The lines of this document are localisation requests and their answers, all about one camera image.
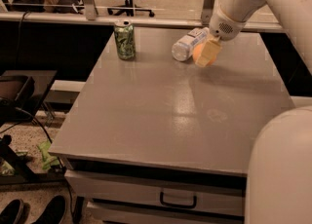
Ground grey upper drawer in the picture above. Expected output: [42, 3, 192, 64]
[65, 169, 245, 216]

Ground green soda can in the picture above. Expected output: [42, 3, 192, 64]
[114, 20, 136, 60]

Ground orange fruit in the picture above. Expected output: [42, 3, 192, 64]
[193, 44, 216, 67]

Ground clear plastic water bottle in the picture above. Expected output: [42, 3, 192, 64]
[172, 27, 209, 61]

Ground green crumpled bag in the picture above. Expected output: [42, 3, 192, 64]
[37, 140, 59, 170]

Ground black right shoe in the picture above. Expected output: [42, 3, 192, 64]
[33, 195, 66, 224]

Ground black cable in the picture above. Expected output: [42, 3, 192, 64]
[0, 95, 54, 144]

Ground black shoe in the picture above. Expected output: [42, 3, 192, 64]
[0, 199, 24, 224]
[33, 195, 66, 224]

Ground black drawer handle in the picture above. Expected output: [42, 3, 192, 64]
[159, 192, 197, 209]

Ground grey drawer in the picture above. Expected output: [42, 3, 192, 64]
[87, 202, 244, 224]
[65, 169, 245, 216]

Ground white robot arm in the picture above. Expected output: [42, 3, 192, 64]
[194, 0, 312, 224]

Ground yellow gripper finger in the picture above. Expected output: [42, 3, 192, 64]
[194, 38, 221, 67]

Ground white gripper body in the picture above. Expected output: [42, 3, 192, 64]
[209, 6, 246, 41]

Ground metal bracket middle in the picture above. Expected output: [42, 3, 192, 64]
[201, 0, 215, 25]

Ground black side stand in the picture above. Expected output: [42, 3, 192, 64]
[0, 70, 65, 185]

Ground black left shoe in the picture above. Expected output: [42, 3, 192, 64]
[0, 199, 24, 224]

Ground grey lower drawer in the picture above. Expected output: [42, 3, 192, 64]
[87, 202, 244, 224]

